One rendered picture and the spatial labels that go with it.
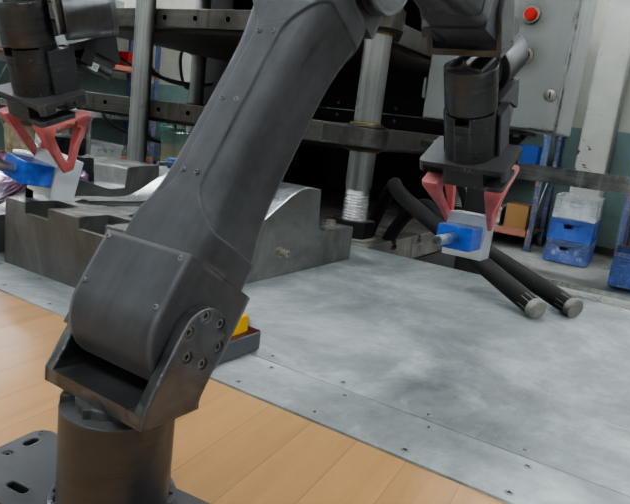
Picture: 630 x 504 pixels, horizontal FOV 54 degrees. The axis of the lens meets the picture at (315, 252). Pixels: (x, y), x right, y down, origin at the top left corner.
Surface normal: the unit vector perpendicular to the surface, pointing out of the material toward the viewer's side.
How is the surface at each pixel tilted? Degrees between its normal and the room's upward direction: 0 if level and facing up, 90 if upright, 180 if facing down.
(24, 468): 0
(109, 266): 58
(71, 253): 90
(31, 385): 0
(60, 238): 90
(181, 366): 90
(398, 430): 0
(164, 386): 90
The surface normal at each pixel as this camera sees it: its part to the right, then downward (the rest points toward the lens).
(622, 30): -0.53, 0.11
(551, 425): 0.12, -0.97
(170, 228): -0.41, -0.43
